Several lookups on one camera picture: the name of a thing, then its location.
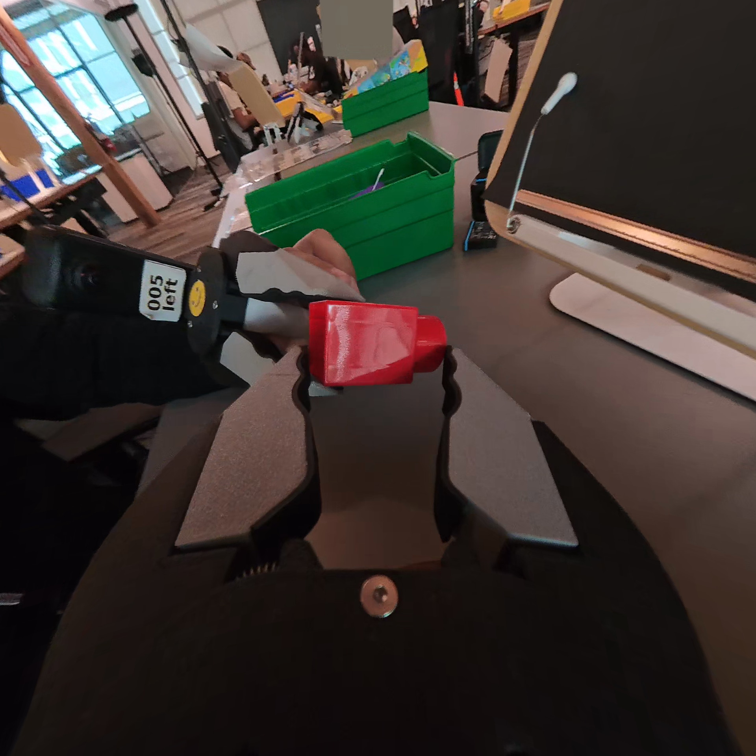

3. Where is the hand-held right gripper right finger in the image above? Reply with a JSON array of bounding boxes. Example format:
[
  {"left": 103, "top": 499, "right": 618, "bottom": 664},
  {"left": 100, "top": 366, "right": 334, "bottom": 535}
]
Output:
[{"left": 434, "top": 347, "right": 580, "bottom": 562}]

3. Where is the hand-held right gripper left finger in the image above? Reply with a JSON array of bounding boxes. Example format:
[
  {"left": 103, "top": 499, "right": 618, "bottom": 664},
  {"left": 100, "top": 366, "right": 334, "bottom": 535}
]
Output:
[{"left": 174, "top": 346, "right": 323, "bottom": 550}]

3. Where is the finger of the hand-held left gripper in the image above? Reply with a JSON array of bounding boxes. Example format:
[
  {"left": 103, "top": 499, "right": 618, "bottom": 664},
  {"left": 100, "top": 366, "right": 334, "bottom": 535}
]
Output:
[
  {"left": 236, "top": 248, "right": 366, "bottom": 305},
  {"left": 220, "top": 331, "right": 345, "bottom": 398}
]

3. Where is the red toy building block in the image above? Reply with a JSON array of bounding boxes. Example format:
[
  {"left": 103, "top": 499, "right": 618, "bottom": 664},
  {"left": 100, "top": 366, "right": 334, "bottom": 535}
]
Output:
[{"left": 308, "top": 300, "right": 449, "bottom": 388}]

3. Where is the person's left hand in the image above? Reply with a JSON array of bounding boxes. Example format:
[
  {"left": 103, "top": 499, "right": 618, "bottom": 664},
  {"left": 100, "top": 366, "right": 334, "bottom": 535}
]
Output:
[{"left": 288, "top": 229, "right": 359, "bottom": 284}]

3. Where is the side desk with blue bins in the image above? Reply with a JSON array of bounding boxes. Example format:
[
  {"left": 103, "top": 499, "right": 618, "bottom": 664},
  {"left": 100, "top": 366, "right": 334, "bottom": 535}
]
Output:
[{"left": 0, "top": 171, "right": 108, "bottom": 238}]

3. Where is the white foam board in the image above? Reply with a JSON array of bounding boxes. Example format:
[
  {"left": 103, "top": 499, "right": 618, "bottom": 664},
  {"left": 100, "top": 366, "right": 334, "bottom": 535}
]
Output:
[{"left": 180, "top": 24, "right": 288, "bottom": 129}]

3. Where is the black light stand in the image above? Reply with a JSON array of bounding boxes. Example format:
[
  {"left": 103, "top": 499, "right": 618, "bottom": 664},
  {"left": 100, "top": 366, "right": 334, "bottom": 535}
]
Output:
[{"left": 105, "top": 3, "right": 224, "bottom": 197}]

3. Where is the small green plastic bin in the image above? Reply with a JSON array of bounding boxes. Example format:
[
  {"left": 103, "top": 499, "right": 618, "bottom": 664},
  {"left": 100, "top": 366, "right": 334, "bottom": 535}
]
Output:
[{"left": 341, "top": 70, "right": 430, "bottom": 138}]

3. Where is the black battery blue edge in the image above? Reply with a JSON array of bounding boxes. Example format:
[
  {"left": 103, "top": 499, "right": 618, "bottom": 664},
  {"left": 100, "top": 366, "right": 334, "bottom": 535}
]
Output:
[{"left": 462, "top": 220, "right": 499, "bottom": 254}]

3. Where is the black charger with display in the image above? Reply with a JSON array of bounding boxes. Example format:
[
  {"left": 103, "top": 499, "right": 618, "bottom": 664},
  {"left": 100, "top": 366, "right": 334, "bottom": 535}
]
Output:
[{"left": 469, "top": 130, "right": 504, "bottom": 225}]

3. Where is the colourful printed box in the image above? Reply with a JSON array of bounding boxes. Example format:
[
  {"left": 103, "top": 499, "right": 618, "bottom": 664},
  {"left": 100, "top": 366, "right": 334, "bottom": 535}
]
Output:
[{"left": 345, "top": 40, "right": 428, "bottom": 98}]

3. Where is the wooden book stand white base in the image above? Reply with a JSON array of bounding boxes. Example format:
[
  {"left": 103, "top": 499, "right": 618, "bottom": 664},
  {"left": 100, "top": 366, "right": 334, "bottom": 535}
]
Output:
[{"left": 483, "top": 0, "right": 756, "bottom": 404}]

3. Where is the wooden post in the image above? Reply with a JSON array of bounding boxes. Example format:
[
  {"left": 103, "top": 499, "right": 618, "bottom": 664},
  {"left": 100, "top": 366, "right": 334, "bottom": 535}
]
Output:
[{"left": 0, "top": 12, "right": 162, "bottom": 229}]

